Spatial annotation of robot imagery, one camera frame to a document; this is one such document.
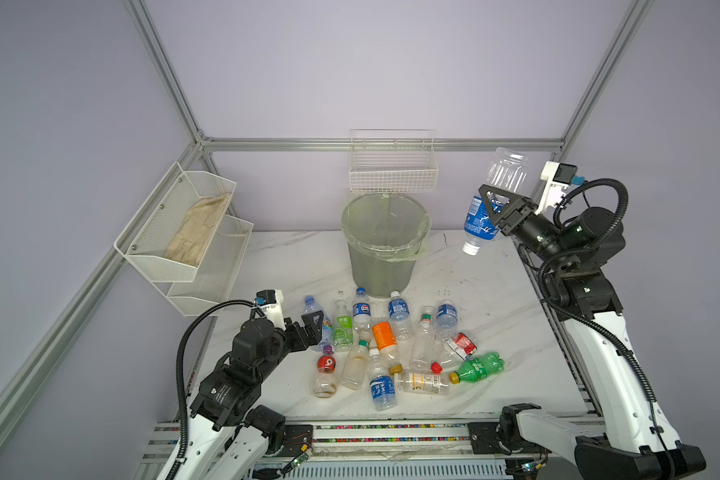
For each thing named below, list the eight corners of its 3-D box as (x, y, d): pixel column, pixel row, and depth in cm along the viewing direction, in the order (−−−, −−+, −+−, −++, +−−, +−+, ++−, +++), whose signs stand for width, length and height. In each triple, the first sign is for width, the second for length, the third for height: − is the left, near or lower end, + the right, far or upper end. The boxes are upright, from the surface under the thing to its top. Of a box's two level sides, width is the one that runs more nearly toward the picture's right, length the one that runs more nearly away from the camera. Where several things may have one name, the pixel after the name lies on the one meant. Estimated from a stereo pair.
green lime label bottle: (333, 353, 90) (332, 347, 86) (337, 305, 100) (336, 298, 97) (352, 353, 90) (351, 347, 86) (354, 305, 100) (353, 298, 97)
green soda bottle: (455, 391, 83) (459, 385, 78) (445, 372, 86) (449, 366, 82) (503, 372, 86) (510, 366, 82) (492, 355, 89) (498, 348, 85)
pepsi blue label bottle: (352, 333, 92) (351, 329, 89) (353, 291, 102) (353, 287, 99) (371, 333, 92) (371, 329, 89) (371, 291, 102) (371, 287, 99)
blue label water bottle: (397, 341, 92) (398, 335, 88) (384, 298, 102) (385, 291, 98) (415, 338, 92) (417, 331, 89) (401, 295, 103) (402, 288, 99)
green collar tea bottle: (410, 371, 85) (412, 366, 82) (405, 313, 97) (406, 306, 94) (438, 371, 85) (441, 366, 82) (429, 313, 97) (431, 306, 94)
